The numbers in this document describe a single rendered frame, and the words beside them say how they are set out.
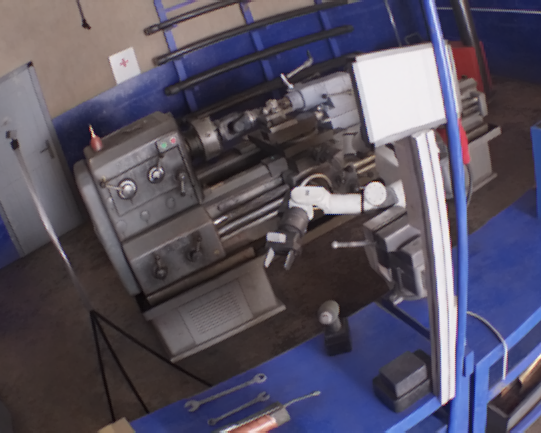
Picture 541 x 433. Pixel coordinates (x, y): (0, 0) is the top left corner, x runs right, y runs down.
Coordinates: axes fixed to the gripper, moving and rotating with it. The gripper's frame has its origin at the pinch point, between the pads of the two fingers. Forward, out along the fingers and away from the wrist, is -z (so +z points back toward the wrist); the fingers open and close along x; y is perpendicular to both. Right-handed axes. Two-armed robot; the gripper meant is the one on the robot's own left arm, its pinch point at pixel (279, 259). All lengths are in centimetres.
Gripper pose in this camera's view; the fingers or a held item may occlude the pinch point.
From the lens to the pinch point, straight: 177.8
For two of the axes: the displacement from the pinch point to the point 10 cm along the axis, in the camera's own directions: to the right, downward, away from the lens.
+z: 3.5, -7.7, 5.3
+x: -8.8, -0.7, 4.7
